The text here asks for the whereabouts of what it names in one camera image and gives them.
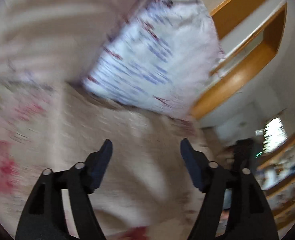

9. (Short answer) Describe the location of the beige cable knit sweater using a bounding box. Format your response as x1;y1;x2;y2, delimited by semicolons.
47;83;214;239

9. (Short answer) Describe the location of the floral bed sheet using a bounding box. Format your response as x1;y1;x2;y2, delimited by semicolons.
0;62;213;240

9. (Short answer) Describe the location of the white pillow blue pattern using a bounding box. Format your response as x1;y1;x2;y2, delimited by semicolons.
82;0;224;119

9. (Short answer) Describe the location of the white floral pillow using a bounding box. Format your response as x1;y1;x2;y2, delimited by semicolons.
0;0;147;83

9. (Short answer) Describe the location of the wooden wall shelf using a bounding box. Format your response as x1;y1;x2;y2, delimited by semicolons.
256;133;295;231

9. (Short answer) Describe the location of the wooden headboard frame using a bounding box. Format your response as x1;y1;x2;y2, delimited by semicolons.
191;0;287;119

